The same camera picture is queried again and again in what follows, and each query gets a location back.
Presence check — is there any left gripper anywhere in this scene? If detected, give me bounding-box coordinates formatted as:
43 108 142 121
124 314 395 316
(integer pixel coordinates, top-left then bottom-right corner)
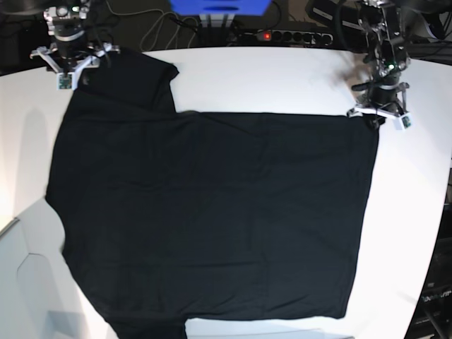
352 78 410 130

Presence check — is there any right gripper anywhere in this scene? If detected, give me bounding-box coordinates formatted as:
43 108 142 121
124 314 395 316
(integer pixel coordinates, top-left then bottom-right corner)
30 40 120 73

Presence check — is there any black T-shirt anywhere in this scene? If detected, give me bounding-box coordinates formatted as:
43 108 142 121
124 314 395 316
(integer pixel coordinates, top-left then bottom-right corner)
46 49 379 338

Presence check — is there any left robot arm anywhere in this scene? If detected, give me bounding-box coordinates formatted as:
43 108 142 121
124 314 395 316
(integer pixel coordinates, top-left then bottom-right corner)
347 1 412 131

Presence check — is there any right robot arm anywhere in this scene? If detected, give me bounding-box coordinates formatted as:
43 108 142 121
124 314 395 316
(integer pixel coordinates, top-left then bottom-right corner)
30 1 120 76

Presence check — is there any black power strip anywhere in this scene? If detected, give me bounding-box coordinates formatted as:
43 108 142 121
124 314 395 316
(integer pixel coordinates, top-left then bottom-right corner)
229 30 335 47

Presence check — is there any blue box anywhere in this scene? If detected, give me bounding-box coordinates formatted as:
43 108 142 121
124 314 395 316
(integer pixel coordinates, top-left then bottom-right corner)
169 0 272 16

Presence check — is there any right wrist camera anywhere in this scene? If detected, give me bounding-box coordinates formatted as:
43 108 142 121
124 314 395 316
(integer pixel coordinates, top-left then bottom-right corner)
56 72 77 90

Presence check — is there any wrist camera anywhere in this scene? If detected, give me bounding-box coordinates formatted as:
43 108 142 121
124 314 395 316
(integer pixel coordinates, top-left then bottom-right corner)
56 72 77 90
393 113 412 131

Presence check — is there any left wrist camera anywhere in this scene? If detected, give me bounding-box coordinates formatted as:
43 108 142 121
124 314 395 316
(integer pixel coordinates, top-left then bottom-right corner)
393 113 412 131

